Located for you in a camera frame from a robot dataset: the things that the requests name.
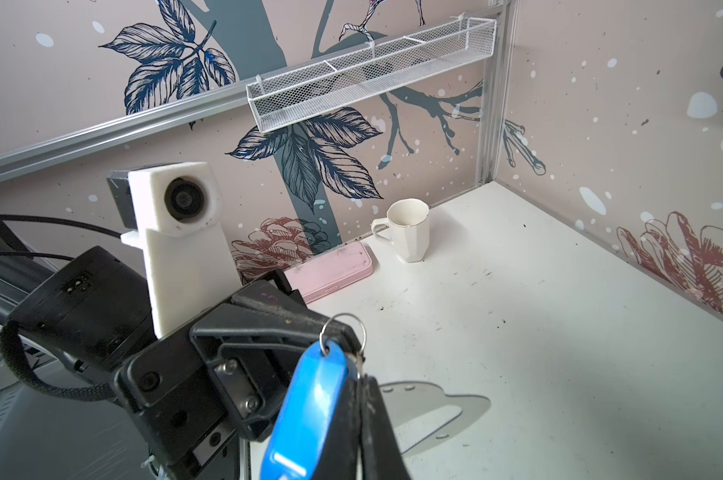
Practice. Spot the blue capped key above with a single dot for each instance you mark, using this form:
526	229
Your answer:
296	445

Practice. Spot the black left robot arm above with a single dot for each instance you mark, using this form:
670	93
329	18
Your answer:
95	313

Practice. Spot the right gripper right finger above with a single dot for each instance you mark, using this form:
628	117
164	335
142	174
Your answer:
380	456

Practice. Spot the split keyring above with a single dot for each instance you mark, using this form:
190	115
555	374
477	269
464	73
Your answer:
346	330

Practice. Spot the pink rectangular tray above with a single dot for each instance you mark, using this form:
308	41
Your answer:
329	272

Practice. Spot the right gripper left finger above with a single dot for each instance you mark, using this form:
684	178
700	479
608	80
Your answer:
341	450

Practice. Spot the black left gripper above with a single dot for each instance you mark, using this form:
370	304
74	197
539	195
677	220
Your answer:
201	394

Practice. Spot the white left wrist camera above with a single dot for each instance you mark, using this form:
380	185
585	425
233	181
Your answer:
173	214

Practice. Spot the white ceramic mug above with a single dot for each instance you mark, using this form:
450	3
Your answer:
405	227

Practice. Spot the white wire mesh basket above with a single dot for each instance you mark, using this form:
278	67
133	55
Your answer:
320	87

